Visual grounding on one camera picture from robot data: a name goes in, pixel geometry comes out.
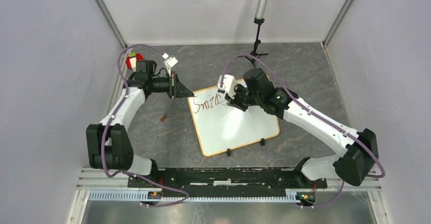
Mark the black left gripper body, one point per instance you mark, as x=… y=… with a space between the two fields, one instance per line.
x=172 y=85

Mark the yellow framed whiteboard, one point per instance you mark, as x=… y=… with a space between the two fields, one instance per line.
x=220 y=127

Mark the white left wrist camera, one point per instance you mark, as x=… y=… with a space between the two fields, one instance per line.
x=169 y=63

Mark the black tripod camera stand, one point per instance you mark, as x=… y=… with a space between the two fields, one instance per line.
x=259 y=20

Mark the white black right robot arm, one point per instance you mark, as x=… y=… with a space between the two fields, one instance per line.
x=355 y=152

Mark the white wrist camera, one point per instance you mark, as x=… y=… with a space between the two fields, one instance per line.
x=169 y=63
x=226 y=85

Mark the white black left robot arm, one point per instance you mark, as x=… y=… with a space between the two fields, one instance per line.
x=108 y=143

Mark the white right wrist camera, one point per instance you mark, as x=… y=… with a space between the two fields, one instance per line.
x=226 y=85

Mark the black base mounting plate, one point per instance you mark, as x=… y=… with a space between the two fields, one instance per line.
x=235 y=182

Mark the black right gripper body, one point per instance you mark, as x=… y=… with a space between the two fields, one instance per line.
x=243 y=97

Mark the red marker cap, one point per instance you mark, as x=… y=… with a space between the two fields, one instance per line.
x=163 y=117

